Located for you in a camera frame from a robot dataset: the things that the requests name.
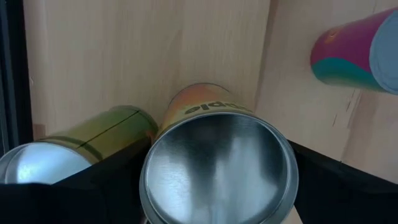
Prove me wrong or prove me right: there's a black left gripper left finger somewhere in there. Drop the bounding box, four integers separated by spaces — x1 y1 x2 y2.
0 136 154 224

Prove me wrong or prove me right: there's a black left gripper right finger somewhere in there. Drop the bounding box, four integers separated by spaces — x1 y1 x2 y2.
287 139 398 224

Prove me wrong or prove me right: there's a green label tin can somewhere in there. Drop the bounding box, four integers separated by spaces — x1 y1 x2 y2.
0 105 159 185

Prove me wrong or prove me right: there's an orange pineapple label can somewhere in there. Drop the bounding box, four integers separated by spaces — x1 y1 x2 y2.
139 82 300 224

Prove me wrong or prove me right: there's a teal pink cherries can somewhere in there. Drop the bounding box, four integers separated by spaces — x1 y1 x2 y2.
310 6 398 96

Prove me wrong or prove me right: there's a black aluminium table frame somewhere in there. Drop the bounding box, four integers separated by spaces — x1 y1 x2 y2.
0 0 34 156

